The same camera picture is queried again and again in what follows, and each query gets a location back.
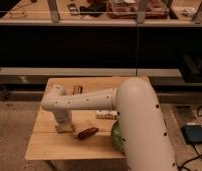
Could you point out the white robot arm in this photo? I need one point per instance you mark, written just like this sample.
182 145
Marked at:
146 142

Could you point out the small dark brown box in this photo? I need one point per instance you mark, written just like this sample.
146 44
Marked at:
78 89

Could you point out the small white block toy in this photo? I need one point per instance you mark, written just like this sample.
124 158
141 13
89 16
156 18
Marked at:
102 114

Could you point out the red brown sausage toy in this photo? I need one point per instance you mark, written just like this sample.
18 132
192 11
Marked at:
86 133

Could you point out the green round object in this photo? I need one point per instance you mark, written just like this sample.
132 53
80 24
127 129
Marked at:
116 137

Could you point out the red tray on shelf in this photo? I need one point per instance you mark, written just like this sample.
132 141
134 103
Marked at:
155 9

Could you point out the black device on shelf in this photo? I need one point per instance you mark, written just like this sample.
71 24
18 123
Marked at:
73 9

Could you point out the black equipment at right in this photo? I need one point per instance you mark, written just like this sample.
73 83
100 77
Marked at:
191 68

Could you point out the black foot pedal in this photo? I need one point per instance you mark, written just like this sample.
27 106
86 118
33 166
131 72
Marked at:
192 134

